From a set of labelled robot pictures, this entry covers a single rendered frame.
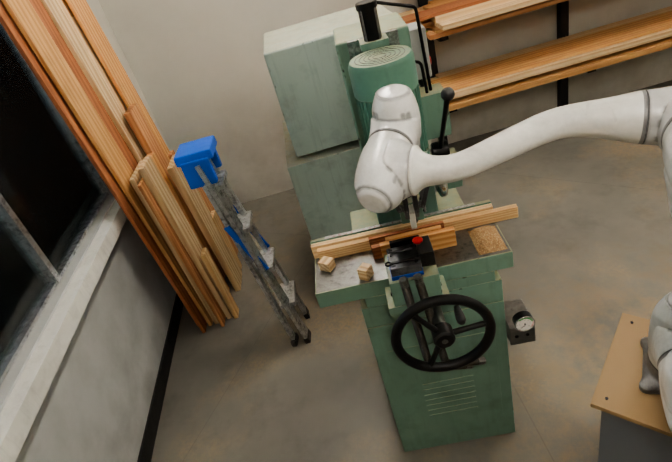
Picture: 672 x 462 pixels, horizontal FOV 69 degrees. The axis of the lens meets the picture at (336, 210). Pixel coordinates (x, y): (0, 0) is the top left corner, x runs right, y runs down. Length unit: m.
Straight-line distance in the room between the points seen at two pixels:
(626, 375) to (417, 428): 0.81
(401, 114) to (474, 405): 1.26
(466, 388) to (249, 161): 2.62
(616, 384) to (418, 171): 0.89
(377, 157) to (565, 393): 1.58
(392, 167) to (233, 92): 2.87
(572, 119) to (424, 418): 1.31
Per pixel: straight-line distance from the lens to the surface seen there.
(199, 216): 2.87
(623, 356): 1.64
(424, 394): 1.90
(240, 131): 3.84
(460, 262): 1.49
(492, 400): 2.00
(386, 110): 1.04
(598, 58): 3.93
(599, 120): 1.05
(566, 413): 2.26
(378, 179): 0.93
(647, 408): 1.55
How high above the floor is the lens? 1.87
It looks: 31 degrees down
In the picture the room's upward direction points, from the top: 17 degrees counter-clockwise
